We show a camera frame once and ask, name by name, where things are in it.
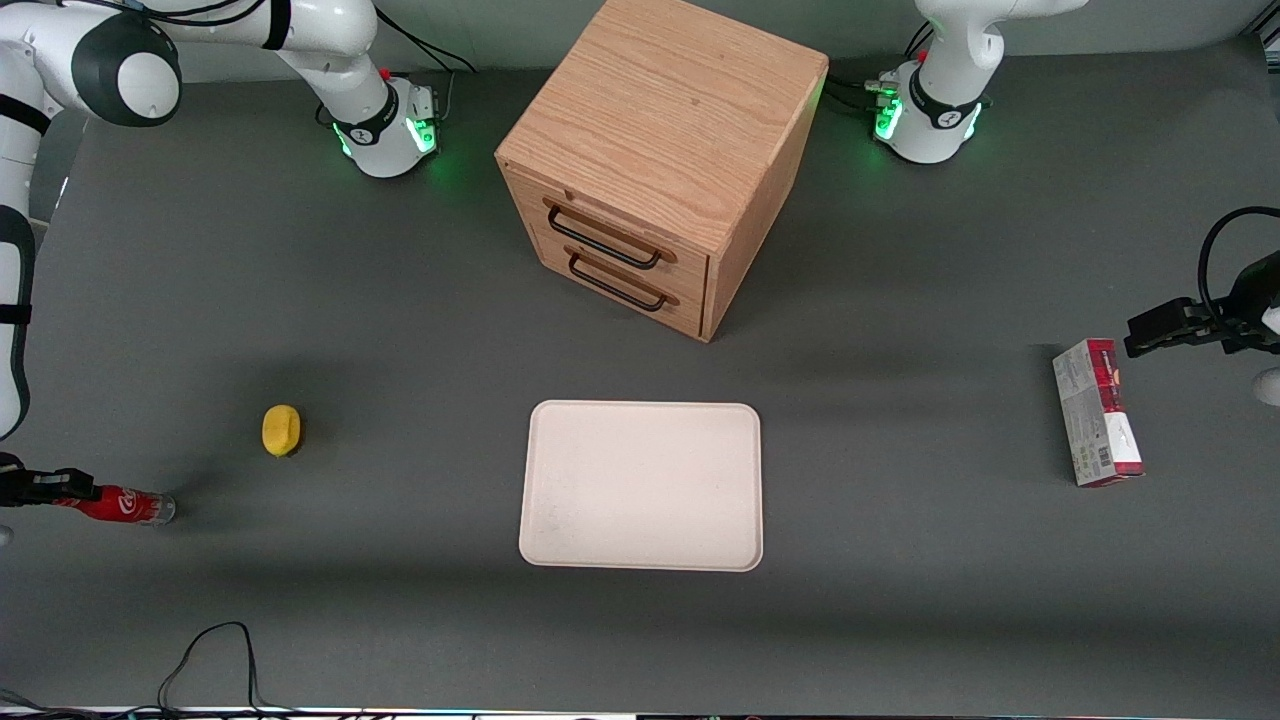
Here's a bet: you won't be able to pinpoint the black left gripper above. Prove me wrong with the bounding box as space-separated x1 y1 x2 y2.
1124 250 1280 359

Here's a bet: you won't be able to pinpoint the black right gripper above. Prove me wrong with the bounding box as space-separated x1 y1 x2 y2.
0 452 103 511

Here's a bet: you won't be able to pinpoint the red coke bottle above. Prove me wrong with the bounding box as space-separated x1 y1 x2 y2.
56 484 177 527

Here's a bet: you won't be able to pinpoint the beige plastic tray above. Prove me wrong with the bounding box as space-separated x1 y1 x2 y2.
518 400 765 573

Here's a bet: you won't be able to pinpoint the white and red carton box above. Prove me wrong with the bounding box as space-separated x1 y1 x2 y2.
1051 338 1146 489

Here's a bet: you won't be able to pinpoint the yellow lemon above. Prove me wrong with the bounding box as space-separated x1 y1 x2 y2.
261 404 302 458

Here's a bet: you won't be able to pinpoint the wooden two-drawer cabinet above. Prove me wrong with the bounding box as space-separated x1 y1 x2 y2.
495 0 830 344

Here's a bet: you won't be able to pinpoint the black looped gripper cable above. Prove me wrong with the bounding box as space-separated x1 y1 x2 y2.
1197 206 1280 323

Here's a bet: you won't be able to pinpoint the black cable on table edge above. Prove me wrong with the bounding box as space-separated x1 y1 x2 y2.
0 621 301 720

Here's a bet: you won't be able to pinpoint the black left arm base cables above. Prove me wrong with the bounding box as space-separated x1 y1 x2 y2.
824 22 935 117

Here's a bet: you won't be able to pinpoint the black arm base cables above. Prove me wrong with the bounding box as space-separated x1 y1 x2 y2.
824 22 935 117
376 10 479 129

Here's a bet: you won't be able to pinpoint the black metal drawer handle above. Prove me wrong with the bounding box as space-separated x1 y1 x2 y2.
567 251 669 313
546 203 665 271

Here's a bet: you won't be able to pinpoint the black right arm base cables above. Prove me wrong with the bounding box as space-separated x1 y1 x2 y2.
376 10 479 129

